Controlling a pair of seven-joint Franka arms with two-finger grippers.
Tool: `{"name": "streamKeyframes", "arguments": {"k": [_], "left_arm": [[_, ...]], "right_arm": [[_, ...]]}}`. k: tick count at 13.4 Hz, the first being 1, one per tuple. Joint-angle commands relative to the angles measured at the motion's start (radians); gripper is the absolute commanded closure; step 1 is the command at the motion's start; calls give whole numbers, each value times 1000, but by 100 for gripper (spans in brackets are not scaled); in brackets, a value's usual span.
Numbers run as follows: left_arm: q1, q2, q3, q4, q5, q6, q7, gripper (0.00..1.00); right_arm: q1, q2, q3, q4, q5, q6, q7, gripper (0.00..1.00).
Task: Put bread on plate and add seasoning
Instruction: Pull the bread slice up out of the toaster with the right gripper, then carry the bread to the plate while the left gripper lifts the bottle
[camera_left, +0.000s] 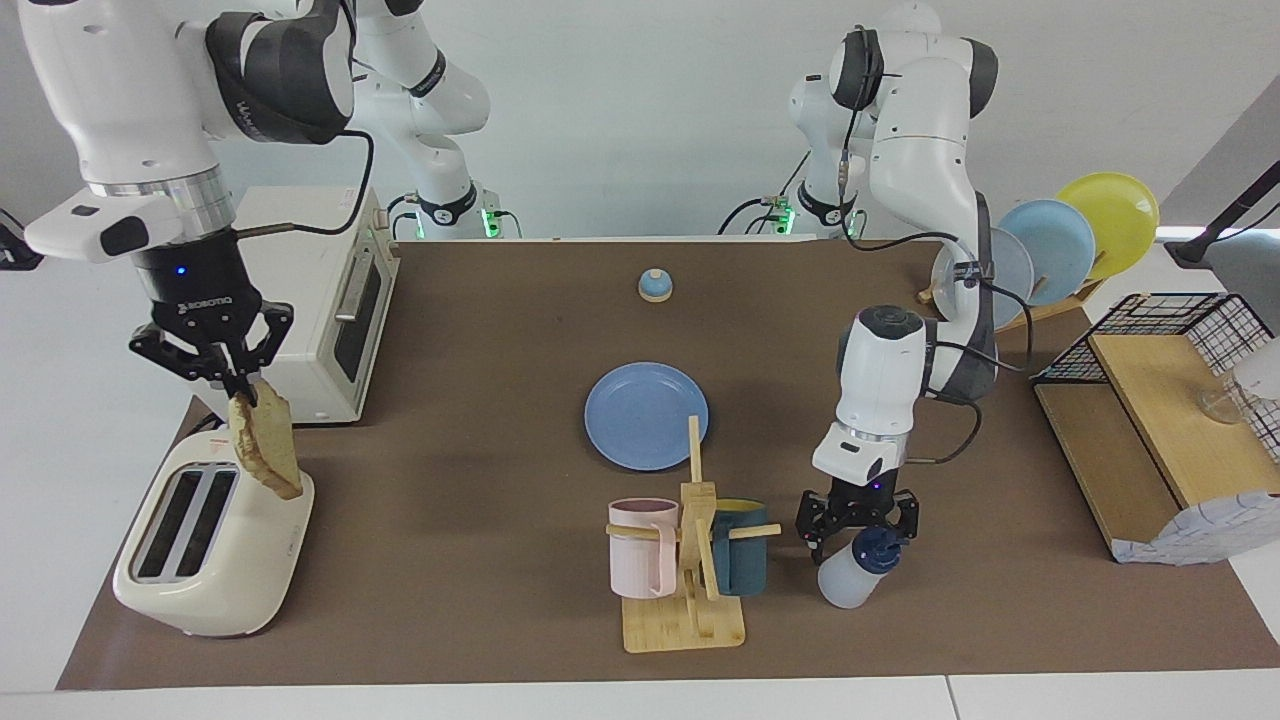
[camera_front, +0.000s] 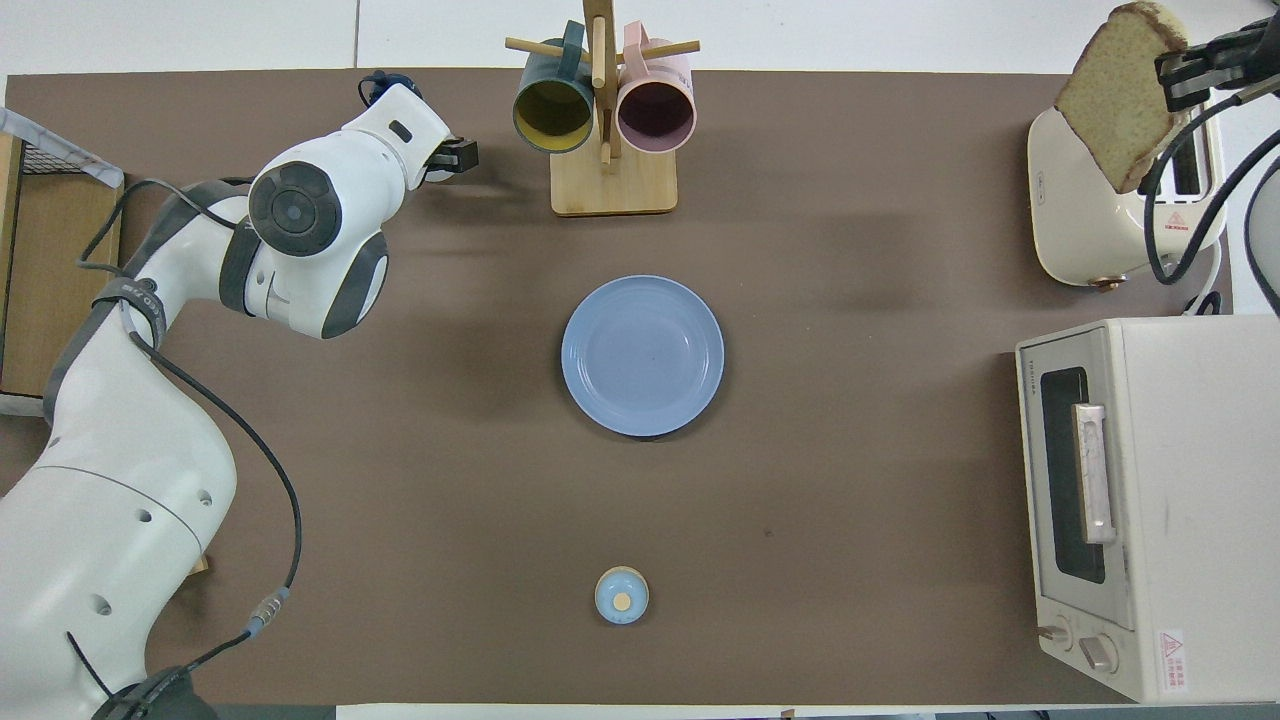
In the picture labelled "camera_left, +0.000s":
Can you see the brown table mat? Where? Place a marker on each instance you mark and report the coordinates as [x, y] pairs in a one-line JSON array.
[[480, 480]]

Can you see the clear glass cup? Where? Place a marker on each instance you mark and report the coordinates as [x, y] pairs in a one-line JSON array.
[[1222, 405]]

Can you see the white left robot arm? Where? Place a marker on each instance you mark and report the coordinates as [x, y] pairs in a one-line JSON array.
[[885, 370]]

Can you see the black clamp device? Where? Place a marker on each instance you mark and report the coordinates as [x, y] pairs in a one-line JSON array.
[[20, 255]]

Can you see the small blue lid wooden knob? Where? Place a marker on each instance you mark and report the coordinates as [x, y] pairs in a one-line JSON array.
[[655, 288]]

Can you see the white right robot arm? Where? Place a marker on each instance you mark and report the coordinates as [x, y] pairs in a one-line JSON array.
[[130, 100]]

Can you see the toasted bread slice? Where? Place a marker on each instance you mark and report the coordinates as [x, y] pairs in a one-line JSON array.
[[272, 450]]

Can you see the cream two-slot toaster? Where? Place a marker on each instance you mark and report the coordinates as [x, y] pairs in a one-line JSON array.
[[250, 560]]

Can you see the light blue plate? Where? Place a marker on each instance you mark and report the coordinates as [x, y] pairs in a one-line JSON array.
[[1055, 250]]

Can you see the grey plate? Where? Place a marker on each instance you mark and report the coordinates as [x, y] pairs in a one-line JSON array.
[[1015, 275]]

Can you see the white seasoning bottle blue cap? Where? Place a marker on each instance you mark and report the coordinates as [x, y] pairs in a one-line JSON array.
[[850, 585]]

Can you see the teal mug yellow inside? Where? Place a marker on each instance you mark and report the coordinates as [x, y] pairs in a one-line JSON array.
[[745, 560]]

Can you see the white plastic container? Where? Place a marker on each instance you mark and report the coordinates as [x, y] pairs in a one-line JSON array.
[[1258, 375]]

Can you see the white toaster oven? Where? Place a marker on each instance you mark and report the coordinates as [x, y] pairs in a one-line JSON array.
[[320, 300]]

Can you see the black stand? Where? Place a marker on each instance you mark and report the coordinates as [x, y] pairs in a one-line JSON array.
[[1190, 250]]

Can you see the blue round plate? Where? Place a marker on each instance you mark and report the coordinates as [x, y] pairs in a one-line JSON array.
[[640, 420]]

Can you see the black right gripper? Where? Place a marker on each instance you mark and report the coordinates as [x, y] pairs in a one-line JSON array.
[[200, 290]]

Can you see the wooden plate rack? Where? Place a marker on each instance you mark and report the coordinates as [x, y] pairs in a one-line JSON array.
[[1060, 300]]

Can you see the wooden mug tree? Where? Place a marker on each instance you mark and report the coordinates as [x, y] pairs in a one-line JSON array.
[[690, 625]]

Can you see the pink mug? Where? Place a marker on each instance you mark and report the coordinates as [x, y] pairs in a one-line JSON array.
[[640, 560]]

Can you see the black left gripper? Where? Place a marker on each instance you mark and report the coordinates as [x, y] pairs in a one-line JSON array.
[[862, 498]]

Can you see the yellow plate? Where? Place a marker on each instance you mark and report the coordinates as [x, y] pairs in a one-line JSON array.
[[1125, 220]]

